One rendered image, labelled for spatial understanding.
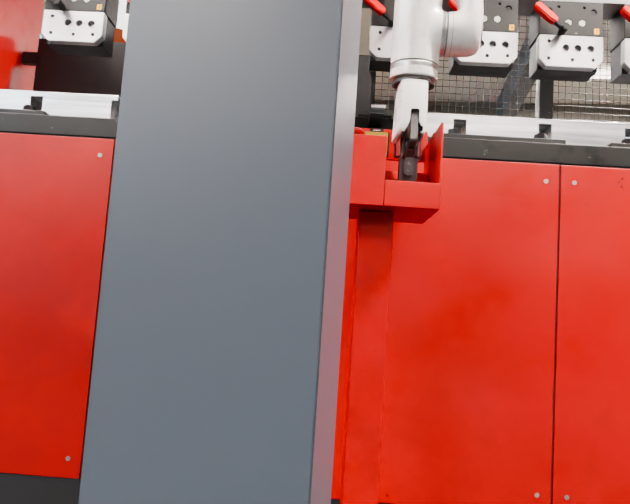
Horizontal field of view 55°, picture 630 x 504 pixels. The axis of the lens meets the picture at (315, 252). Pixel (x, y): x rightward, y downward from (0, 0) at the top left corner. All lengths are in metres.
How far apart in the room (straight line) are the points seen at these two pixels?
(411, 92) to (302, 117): 0.61
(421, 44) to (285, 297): 0.73
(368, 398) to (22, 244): 0.83
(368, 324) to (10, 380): 0.80
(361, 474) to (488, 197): 0.64
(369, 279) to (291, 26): 0.62
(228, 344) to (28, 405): 1.02
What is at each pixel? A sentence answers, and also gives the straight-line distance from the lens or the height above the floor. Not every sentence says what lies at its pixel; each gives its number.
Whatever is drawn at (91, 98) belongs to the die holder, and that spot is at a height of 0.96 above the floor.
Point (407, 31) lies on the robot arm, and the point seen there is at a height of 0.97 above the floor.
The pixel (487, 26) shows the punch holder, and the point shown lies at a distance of 1.61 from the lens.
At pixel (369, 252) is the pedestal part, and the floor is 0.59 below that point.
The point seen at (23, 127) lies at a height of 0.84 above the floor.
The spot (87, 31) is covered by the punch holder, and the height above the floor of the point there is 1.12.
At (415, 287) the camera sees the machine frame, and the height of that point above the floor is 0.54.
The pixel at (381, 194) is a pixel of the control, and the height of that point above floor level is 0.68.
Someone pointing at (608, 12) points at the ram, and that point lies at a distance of 1.76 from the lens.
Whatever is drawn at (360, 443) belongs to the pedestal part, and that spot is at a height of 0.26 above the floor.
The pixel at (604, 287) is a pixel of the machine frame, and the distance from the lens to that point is 1.42.
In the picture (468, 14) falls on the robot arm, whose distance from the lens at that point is 1.15.
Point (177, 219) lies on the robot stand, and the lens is 0.50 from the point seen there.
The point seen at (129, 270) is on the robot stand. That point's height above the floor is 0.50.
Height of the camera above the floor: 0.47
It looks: 6 degrees up
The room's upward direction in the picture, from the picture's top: 4 degrees clockwise
